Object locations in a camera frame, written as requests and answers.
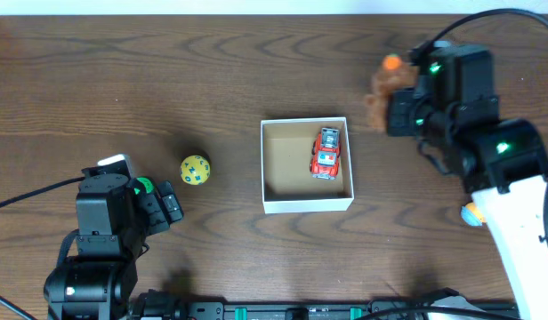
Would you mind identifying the orange blue duck toy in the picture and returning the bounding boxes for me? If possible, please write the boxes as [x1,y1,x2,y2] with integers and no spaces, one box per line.
[461,202,486,227]

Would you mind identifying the green ribbed ball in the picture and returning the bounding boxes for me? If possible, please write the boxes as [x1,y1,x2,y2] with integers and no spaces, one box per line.
[132,177,155,195]

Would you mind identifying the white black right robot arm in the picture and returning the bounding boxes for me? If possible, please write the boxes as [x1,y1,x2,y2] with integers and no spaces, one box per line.
[386,42,548,319]

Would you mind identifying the yellow ball blue letters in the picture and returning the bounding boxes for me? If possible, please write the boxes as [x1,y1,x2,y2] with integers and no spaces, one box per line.
[181,156,211,185]

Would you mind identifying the white cardboard box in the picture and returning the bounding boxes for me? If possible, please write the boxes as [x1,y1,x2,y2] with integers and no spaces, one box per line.
[261,116,355,214]

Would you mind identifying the brown plush bear toy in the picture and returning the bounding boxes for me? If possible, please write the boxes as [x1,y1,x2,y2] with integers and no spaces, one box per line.
[363,54,419,132]

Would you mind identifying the red toy car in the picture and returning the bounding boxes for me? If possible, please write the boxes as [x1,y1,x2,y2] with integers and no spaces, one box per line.
[310,127,341,180]

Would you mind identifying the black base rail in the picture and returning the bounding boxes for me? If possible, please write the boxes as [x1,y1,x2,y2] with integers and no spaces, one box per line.
[124,288,520,320]

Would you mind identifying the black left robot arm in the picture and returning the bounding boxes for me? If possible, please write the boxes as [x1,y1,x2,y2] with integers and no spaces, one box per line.
[44,162,184,319]

